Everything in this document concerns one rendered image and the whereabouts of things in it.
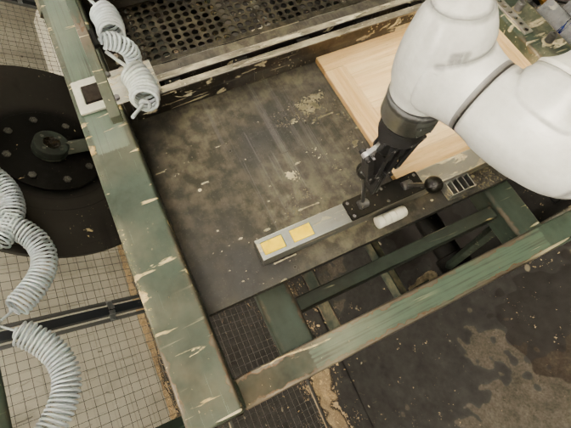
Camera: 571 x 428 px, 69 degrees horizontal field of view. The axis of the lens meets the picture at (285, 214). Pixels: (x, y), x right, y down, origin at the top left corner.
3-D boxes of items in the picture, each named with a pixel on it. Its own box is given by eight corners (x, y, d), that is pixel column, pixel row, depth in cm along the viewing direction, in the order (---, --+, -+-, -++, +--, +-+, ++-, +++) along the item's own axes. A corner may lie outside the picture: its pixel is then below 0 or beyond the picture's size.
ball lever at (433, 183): (413, 189, 98) (449, 189, 85) (399, 195, 97) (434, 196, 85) (408, 174, 98) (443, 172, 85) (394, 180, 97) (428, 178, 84)
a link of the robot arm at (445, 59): (368, 87, 60) (437, 148, 56) (401, -9, 45) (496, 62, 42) (417, 53, 63) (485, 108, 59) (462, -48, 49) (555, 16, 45)
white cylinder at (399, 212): (378, 231, 97) (406, 217, 99) (381, 226, 94) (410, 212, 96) (371, 220, 98) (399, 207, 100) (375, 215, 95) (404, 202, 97)
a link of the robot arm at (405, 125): (462, 105, 59) (446, 130, 65) (427, 61, 62) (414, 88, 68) (409, 126, 57) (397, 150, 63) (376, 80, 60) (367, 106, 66)
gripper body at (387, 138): (397, 144, 63) (381, 175, 71) (442, 126, 65) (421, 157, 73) (371, 108, 65) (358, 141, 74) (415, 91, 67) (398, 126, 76)
